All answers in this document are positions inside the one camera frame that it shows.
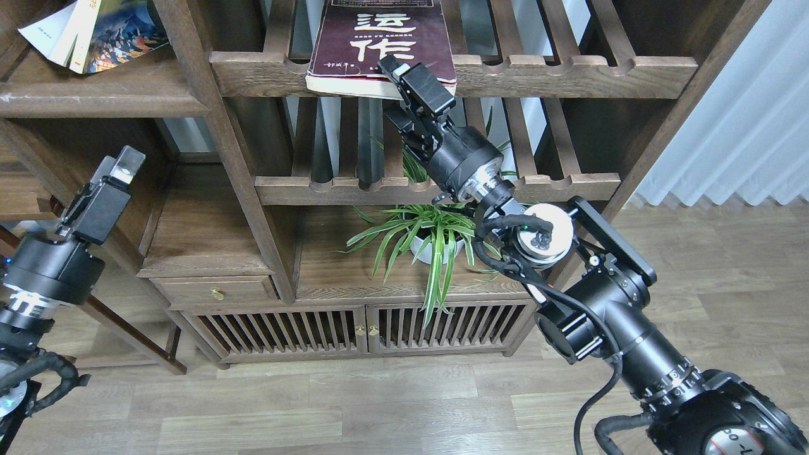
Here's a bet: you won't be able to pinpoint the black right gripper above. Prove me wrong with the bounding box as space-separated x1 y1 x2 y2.
379 54 504 200

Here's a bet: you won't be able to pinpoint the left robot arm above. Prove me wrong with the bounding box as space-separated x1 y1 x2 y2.
1 146 145 453

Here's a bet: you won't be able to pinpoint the yellow green book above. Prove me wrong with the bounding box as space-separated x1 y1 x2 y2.
18 1 86 67

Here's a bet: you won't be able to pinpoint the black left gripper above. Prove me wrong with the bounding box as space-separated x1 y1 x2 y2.
3 146 145 305

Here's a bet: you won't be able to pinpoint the maroon book white characters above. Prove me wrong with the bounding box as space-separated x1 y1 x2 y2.
305 1 457 100

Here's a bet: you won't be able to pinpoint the green spider plant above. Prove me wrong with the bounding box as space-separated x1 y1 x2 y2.
335 107 566 326

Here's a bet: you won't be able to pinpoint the colourful cover paperback book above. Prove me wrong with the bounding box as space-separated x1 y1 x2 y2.
68 1 169 74

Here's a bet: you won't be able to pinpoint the dark wooden bookshelf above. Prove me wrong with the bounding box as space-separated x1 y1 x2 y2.
2 1 769 368

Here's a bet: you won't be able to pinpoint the white curtain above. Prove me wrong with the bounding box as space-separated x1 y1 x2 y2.
635 1 808 207

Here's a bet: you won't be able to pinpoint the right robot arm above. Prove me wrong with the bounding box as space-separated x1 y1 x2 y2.
379 55 807 454

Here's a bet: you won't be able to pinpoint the white plant pot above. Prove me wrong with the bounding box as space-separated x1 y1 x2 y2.
410 231 465 265

